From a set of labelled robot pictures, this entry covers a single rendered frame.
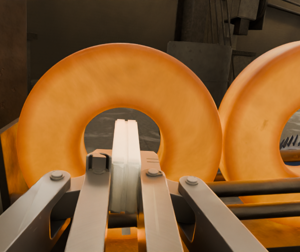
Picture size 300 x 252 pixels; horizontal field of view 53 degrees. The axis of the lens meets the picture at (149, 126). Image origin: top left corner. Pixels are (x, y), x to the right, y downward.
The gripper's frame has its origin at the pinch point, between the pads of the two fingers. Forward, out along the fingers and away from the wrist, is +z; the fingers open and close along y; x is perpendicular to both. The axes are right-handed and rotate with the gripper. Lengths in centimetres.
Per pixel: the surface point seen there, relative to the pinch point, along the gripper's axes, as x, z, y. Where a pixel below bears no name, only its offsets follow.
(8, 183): -3.1, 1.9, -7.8
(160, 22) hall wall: 12, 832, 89
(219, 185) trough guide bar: -2.7, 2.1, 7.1
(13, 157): -2.0, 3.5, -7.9
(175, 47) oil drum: -10, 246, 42
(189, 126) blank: 1.0, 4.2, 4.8
